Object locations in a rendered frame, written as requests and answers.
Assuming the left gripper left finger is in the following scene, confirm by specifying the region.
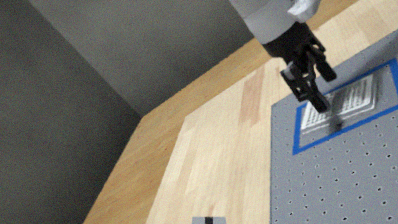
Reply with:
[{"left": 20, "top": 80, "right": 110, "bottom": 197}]
[{"left": 191, "top": 216, "right": 209, "bottom": 224}]

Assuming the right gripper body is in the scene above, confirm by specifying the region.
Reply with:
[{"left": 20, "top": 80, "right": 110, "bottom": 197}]
[{"left": 261, "top": 21, "right": 310, "bottom": 76}]

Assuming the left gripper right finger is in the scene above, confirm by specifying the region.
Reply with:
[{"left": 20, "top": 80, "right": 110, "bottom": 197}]
[{"left": 209, "top": 217, "right": 227, "bottom": 224}]

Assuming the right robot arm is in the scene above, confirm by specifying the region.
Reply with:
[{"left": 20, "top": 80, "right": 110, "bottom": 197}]
[{"left": 229, "top": 0, "right": 321, "bottom": 44}]

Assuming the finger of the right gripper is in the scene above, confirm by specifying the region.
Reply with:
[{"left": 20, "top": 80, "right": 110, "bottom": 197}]
[
  {"left": 280, "top": 51, "right": 331, "bottom": 114},
  {"left": 305, "top": 30, "right": 337, "bottom": 83}
]

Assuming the blue tape rectangle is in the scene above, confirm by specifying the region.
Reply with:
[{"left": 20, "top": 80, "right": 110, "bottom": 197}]
[{"left": 292, "top": 57, "right": 398, "bottom": 156}]

